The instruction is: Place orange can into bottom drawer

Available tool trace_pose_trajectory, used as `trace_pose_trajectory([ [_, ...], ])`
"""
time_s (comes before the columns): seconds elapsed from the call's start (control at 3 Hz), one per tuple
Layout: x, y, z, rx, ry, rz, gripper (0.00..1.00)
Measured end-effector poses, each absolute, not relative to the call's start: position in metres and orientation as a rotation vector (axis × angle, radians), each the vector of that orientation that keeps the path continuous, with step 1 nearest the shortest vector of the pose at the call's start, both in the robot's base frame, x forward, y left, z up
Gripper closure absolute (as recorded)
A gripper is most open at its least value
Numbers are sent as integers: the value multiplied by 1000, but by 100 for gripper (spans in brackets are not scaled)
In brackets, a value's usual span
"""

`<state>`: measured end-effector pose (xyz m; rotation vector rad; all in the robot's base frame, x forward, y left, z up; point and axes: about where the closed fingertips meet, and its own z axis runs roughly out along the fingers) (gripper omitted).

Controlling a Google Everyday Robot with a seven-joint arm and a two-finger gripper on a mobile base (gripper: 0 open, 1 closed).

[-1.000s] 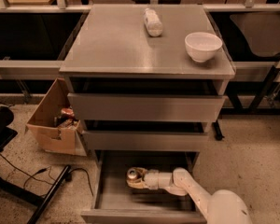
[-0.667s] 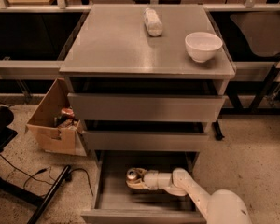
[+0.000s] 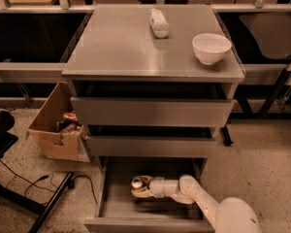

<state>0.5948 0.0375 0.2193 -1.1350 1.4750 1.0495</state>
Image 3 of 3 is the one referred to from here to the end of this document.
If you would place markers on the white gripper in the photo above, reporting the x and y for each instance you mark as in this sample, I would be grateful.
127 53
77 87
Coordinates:
157 187

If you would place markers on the orange soda can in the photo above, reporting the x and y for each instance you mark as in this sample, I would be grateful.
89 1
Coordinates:
137 183

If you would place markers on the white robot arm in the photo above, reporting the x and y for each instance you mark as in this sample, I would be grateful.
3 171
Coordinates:
231 215

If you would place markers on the grey bottom drawer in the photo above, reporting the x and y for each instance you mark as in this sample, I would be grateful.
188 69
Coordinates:
119 212

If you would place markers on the grey drawer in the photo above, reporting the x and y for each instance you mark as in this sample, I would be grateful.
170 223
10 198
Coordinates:
151 104
119 212
156 141

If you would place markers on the grey middle drawer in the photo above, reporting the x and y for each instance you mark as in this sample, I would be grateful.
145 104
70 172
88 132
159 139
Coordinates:
156 141

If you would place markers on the grey drawer cabinet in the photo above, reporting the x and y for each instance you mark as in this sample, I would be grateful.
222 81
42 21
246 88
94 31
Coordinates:
137 95

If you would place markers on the grey top drawer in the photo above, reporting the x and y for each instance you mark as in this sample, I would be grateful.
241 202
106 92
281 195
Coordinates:
151 104

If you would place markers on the cardboard box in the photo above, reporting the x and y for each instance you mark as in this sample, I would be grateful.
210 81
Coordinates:
53 141

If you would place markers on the items in cardboard box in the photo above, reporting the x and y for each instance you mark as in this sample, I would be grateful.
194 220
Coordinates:
69 122

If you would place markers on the white bowl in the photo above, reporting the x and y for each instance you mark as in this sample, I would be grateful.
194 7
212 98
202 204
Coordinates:
210 48

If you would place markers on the black stand leg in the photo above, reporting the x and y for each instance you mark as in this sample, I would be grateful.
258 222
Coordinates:
277 101

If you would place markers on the metal frame shelf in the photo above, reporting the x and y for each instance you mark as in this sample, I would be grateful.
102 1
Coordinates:
29 33

